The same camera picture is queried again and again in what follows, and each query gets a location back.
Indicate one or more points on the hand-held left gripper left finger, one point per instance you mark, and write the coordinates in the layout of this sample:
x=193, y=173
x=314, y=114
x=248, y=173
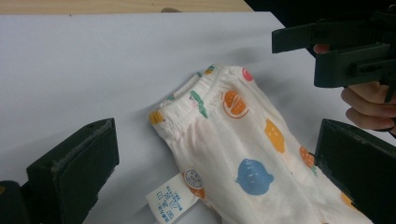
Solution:
x=71, y=165

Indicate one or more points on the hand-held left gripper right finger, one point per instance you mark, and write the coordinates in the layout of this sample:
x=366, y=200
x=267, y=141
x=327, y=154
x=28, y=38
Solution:
x=361, y=168

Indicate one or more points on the white fruit print pants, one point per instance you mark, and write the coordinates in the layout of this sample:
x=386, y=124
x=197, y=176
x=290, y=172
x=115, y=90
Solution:
x=236, y=149

